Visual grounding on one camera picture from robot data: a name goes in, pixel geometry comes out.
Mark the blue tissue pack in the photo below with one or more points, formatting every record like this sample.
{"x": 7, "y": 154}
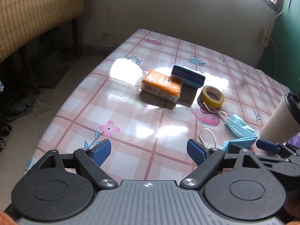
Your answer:
{"x": 188, "y": 76}

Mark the orange tissue pack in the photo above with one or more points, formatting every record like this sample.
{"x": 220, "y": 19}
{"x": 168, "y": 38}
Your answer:
{"x": 163, "y": 86}

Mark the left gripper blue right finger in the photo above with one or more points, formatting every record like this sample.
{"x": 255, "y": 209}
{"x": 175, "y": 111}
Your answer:
{"x": 197, "y": 152}

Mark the green cabinet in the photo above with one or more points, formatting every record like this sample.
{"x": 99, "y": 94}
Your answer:
{"x": 280, "y": 60}

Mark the purple plastic package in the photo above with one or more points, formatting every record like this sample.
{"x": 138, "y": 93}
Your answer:
{"x": 295, "y": 141}

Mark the blue face mask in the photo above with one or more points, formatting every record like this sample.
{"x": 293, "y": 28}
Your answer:
{"x": 245, "y": 135}

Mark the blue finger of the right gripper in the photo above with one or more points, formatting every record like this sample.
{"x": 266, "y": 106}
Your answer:
{"x": 268, "y": 146}

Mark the dark shoes on floor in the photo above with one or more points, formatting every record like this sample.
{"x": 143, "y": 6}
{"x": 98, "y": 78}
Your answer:
{"x": 16, "y": 101}

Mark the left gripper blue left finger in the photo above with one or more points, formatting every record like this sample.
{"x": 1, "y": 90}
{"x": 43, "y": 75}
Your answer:
{"x": 100, "y": 152}

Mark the person's right hand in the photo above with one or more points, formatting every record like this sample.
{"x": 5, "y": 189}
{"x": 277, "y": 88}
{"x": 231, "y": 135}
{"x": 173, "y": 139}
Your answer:
{"x": 292, "y": 206}

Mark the white wall socket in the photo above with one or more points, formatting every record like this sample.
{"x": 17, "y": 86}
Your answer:
{"x": 266, "y": 37}

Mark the white cup with black lid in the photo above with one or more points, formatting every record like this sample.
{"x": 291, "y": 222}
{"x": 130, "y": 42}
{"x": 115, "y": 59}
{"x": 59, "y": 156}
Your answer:
{"x": 284, "y": 121}

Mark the wicker chair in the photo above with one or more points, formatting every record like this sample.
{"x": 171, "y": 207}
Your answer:
{"x": 24, "y": 20}

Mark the pink checked teapot tablecloth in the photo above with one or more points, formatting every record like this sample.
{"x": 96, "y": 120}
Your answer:
{"x": 147, "y": 132}

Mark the yellow tape roll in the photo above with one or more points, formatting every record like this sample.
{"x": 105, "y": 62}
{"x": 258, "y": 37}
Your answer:
{"x": 212, "y": 97}

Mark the person's left hand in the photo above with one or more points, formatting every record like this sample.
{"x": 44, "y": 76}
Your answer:
{"x": 5, "y": 219}

